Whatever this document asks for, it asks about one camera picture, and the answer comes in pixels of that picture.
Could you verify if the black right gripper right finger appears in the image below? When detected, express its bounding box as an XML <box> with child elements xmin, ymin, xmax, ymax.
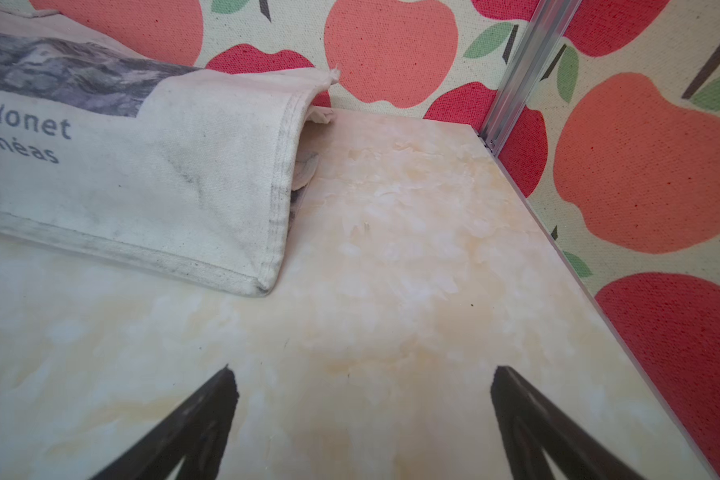
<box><xmin>490</xmin><ymin>366</ymin><xmax>642</xmax><ymax>479</ymax></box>

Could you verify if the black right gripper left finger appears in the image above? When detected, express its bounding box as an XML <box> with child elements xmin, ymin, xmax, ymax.
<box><xmin>94</xmin><ymin>367</ymin><xmax>239</xmax><ymax>479</ymax></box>

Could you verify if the cream Monet canvas bag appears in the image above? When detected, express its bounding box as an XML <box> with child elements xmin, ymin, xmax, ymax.
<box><xmin>0</xmin><ymin>9</ymin><xmax>339</xmax><ymax>297</ymax></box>

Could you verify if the right rear aluminium frame post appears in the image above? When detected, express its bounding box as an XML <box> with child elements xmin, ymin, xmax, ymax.
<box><xmin>480</xmin><ymin>0</ymin><xmax>581</xmax><ymax>158</ymax></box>

